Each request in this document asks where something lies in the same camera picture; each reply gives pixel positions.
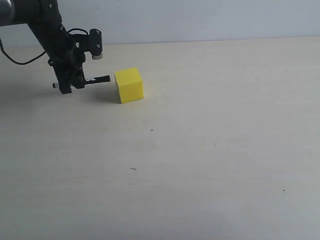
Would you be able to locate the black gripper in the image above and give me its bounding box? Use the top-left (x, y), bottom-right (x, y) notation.
top-left (28, 14), bottom-right (86, 94)

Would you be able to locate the black and white marker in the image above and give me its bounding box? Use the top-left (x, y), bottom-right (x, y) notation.
top-left (52, 74), bottom-right (111, 89)

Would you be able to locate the yellow foam cube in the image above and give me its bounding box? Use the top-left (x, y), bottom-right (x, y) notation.
top-left (114, 67), bottom-right (144, 104)

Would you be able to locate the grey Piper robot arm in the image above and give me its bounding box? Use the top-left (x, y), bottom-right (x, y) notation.
top-left (0, 0), bottom-right (85, 94)

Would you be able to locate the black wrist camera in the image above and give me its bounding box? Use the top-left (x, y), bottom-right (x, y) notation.
top-left (88, 28), bottom-right (103, 60)

